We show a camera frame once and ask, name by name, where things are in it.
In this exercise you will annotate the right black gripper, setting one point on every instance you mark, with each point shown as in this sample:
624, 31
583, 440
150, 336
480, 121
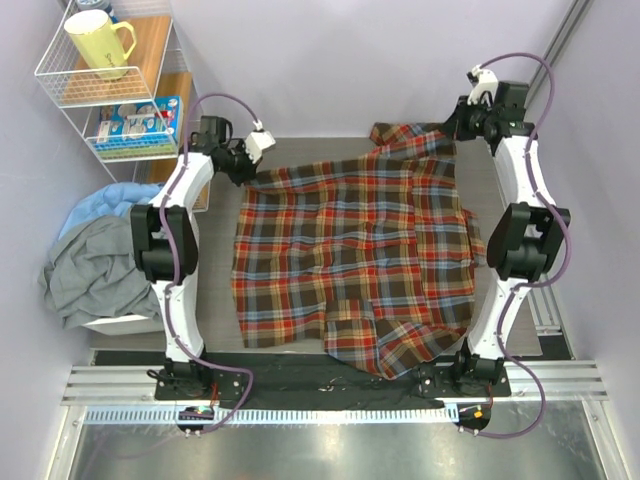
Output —
456, 123

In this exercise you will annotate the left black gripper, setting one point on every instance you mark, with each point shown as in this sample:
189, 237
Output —
249, 170

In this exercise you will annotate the plaid flannel shirt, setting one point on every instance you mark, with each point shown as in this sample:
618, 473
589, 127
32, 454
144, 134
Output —
374, 256

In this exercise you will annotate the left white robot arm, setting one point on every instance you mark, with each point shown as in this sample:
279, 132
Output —
165, 240

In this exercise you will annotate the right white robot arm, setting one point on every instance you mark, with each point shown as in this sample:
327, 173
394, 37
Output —
528, 237

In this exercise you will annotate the blue picture box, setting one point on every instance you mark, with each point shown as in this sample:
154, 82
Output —
138, 129

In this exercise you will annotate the light blue shirt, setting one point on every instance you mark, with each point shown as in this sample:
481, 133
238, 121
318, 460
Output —
112, 200

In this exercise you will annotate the yellow mug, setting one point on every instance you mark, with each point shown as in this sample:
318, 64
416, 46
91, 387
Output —
96, 38

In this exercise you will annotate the grey shirt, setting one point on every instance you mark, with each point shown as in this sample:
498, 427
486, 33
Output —
90, 274

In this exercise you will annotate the white laundry basket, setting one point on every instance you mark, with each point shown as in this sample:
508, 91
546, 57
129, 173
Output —
132, 324

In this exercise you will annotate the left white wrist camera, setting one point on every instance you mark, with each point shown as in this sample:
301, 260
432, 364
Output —
258, 142

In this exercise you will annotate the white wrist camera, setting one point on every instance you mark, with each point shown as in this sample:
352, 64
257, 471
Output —
258, 142
484, 86

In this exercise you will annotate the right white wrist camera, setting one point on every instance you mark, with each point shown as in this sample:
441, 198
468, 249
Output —
484, 86

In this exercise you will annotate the white wire shelf rack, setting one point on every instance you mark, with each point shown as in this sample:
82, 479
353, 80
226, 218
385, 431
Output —
157, 68

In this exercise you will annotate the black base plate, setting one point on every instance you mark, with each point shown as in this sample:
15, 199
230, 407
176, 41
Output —
283, 381

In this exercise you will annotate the aluminium frame rail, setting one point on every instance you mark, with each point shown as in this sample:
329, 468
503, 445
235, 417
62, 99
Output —
112, 385

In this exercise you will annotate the white slotted cable duct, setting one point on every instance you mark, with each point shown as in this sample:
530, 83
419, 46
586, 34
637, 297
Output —
193, 415

